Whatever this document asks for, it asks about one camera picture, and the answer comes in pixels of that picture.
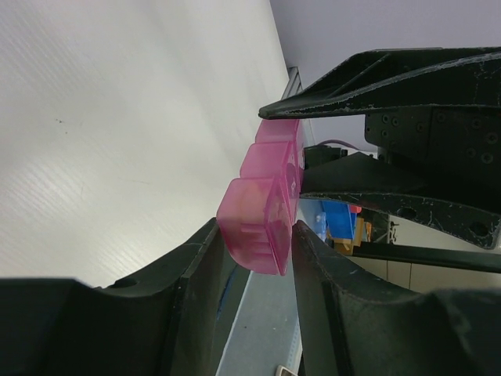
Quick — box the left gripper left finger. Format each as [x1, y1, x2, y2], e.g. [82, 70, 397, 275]
[0, 217, 240, 376]

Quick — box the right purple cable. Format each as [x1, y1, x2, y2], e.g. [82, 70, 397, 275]
[316, 137, 359, 150]

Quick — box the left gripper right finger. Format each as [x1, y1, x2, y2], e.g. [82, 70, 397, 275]
[292, 222, 500, 375]

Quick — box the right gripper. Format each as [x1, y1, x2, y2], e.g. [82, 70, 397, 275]
[258, 47, 500, 250]

